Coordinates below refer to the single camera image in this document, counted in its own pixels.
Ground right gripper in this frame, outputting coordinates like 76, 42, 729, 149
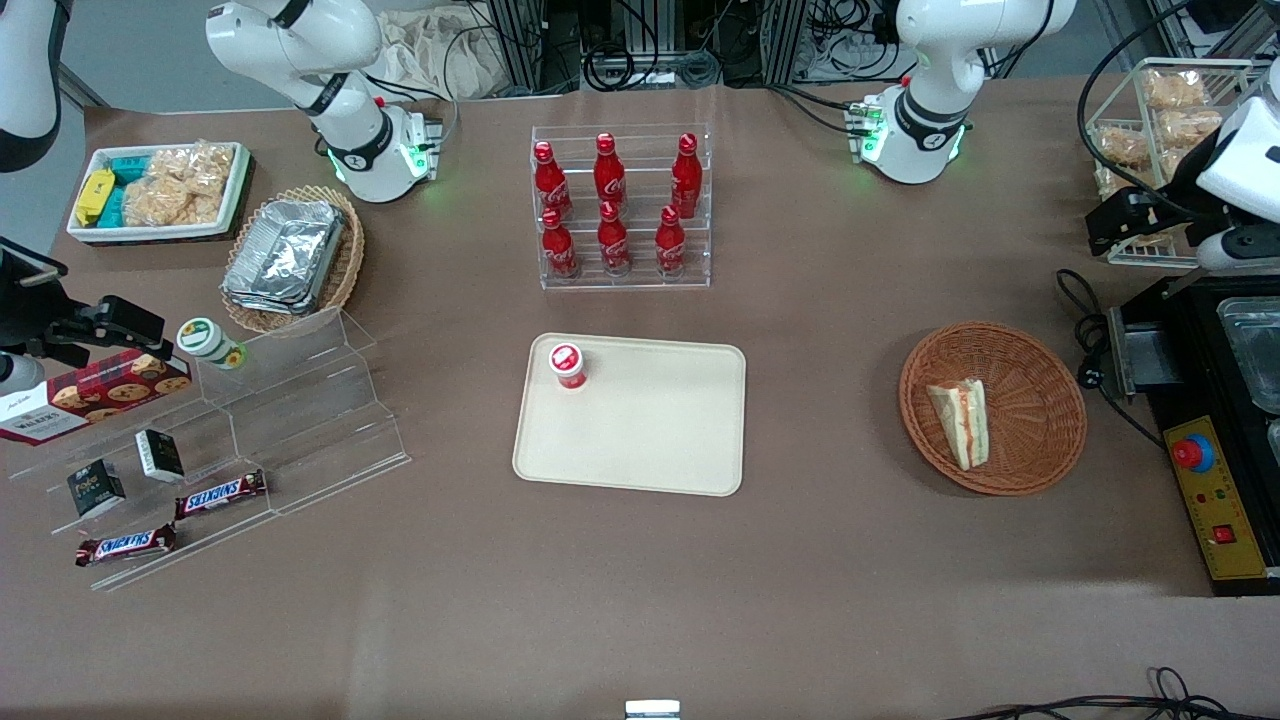
0, 237, 173, 373

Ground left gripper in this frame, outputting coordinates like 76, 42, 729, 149
1085, 185, 1203, 257

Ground triangular sandwich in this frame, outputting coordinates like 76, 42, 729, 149
926, 378, 991, 471

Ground round brown wicker basket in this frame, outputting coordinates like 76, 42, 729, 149
898, 320, 1088, 497

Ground oval light wicker basket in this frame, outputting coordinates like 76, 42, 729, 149
220, 185, 365, 336

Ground beige plastic tray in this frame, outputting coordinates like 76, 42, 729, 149
512, 333, 748, 497

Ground green lid white jar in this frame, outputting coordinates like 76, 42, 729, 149
177, 317, 248, 371

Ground red tartan cookie box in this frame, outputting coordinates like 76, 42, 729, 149
0, 349, 193, 447

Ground white rectangular snack bin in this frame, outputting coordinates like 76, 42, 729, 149
66, 142, 252, 245

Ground small black white box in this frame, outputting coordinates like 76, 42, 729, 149
135, 429, 187, 484

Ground clear bag rice crackers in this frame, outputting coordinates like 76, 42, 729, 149
121, 176, 227, 228
150, 139, 237, 199

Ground yellow snack packet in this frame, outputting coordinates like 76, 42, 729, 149
75, 169, 117, 228

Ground stack of foil trays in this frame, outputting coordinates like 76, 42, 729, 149
221, 199, 347, 316

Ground clear acrylic stepped shelf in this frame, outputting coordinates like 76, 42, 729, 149
10, 307, 412, 593

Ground brown Snickers bar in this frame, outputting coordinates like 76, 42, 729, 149
175, 470, 269, 521
75, 523, 179, 568

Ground steel pan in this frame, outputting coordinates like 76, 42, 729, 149
1217, 297, 1280, 417

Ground black machine yellow panel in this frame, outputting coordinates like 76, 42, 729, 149
1107, 270, 1280, 598

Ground crumpled beige cloth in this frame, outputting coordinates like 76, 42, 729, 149
372, 8, 506, 101

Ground red cola bottle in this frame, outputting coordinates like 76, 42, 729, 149
671, 132, 704, 220
594, 132, 628, 207
597, 200, 633, 277
532, 140, 574, 222
655, 205, 688, 278
541, 207, 580, 280

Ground red lid small cup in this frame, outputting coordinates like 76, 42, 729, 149
548, 343, 588, 391

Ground clear acrylic bottle rack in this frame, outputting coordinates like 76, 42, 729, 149
530, 124, 713, 291

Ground white wire rack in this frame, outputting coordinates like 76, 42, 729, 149
1085, 58, 1257, 269

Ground black power cable with plug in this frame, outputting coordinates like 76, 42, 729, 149
1056, 268, 1167, 447

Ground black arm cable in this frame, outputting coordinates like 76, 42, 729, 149
1077, 0, 1206, 226

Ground black base cables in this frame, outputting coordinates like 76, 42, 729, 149
768, 82, 873, 137

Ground black floor cables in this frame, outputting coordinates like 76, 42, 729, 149
945, 667, 1280, 720

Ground aluminium frame with cables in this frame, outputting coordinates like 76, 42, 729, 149
485, 0, 906, 93

